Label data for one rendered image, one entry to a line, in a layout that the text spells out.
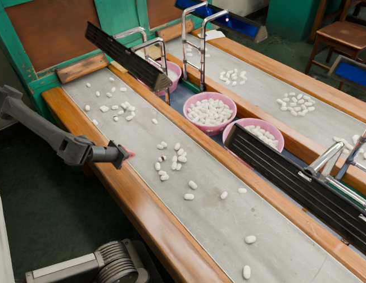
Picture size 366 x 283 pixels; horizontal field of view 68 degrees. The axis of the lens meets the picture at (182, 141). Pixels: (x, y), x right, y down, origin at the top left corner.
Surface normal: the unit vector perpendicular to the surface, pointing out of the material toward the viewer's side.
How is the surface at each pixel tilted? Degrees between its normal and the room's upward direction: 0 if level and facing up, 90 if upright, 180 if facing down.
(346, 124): 0
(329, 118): 0
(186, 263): 0
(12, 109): 42
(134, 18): 90
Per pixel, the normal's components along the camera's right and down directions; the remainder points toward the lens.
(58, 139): -0.36, -0.08
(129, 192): -0.04, -0.69
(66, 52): 0.63, 0.54
